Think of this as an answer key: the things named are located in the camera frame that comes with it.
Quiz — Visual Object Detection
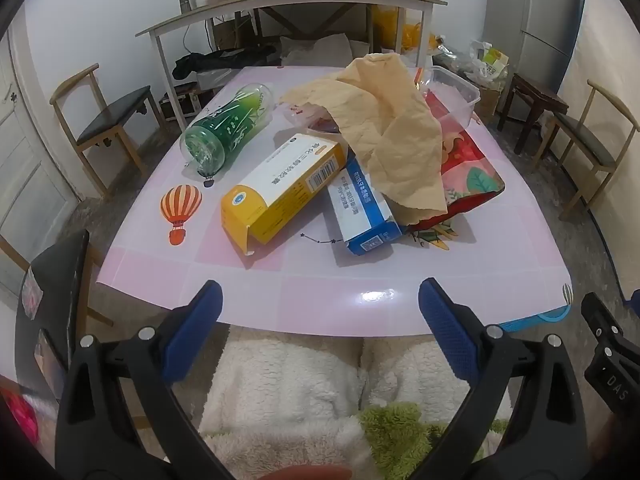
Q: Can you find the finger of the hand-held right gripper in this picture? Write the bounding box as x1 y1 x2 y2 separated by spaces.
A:
580 291 640 415

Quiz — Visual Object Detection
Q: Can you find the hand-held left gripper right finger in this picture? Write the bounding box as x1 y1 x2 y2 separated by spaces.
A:
419 277 588 480

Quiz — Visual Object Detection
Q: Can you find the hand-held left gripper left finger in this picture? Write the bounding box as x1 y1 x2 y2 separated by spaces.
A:
55 280 236 480

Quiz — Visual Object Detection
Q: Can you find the red printed packet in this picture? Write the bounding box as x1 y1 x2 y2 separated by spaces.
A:
400 95 506 236

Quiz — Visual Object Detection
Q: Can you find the white fleece garment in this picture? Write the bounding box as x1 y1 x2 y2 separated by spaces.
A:
200 327 516 480

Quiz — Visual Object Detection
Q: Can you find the blue and white cardboard box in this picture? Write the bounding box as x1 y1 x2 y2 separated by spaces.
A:
327 155 406 256

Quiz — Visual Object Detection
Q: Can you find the dark chair with stickers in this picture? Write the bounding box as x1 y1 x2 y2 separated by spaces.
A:
15 230 91 386

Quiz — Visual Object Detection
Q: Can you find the yellow cardboard box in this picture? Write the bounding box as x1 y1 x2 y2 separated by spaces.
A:
221 132 349 256

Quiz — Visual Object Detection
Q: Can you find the beige crumpled cloth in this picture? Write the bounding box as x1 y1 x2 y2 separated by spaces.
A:
280 53 448 226

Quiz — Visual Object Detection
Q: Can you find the black case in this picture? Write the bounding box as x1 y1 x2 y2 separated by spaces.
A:
160 87 206 123

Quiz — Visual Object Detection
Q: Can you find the wooden chair dark seat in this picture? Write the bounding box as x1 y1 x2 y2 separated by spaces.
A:
50 63 168 198
532 79 640 221

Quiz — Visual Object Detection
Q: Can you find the white door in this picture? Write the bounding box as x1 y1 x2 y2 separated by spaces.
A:
0 35 81 296

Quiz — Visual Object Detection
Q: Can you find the brown cardboard box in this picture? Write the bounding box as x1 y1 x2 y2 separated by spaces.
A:
472 80 501 116

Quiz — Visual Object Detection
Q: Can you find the clear plastic container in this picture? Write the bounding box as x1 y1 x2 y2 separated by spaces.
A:
415 66 481 128

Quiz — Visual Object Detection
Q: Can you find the dark wooden stool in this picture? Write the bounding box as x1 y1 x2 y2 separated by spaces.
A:
496 72 570 156

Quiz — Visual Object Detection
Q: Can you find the black cloth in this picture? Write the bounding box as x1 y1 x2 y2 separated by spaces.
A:
172 45 278 81

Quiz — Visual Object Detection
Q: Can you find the white plastic bag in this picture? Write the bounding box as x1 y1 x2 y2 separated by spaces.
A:
467 40 511 81

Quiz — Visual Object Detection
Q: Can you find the white crumpled sheet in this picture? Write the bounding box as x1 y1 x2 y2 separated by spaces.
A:
280 33 353 66

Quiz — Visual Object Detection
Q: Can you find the orange plastic bag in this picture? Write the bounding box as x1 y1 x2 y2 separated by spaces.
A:
400 22 436 53

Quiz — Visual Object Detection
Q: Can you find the yellow plastic bag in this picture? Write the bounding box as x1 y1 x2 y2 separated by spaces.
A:
372 5 401 56

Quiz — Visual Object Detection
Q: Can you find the grey refrigerator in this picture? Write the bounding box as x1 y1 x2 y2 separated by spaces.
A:
482 0 583 81

